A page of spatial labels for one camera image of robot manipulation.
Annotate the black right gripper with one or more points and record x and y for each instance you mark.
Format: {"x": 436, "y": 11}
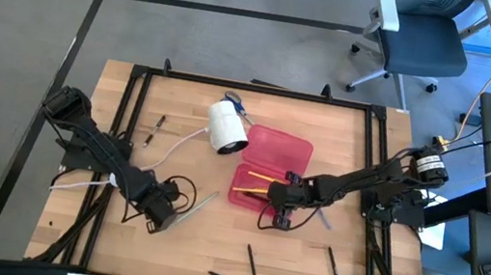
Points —
{"x": 288, "y": 195}

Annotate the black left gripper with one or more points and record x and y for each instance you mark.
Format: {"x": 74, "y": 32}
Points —
{"x": 164, "y": 208}

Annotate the yellow pencil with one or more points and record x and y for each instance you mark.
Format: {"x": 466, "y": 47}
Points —
{"x": 264, "y": 177}

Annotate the pink plastic supply box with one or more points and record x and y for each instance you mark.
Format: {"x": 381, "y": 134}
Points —
{"x": 277, "y": 152}

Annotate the clear black click pen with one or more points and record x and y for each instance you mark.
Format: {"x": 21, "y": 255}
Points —
{"x": 154, "y": 131}

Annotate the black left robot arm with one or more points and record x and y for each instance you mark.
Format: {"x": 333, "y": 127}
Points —
{"x": 94, "y": 139}

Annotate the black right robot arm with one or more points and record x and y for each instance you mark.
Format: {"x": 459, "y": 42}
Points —
{"x": 365, "y": 182}

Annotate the white paper sheet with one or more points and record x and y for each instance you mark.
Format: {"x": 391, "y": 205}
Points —
{"x": 435, "y": 236}

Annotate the black desk leg bar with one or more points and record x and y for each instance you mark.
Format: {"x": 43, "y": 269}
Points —
{"x": 459, "y": 206}

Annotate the grey white office chair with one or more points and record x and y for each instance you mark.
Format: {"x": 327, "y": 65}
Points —
{"x": 420, "y": 44}

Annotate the white cylindrical camera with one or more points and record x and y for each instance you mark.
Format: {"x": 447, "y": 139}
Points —
{"x": 226, "y": 127}

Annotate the black metal rig frame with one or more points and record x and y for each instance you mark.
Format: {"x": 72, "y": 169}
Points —
{"x": 257, "y": 88}

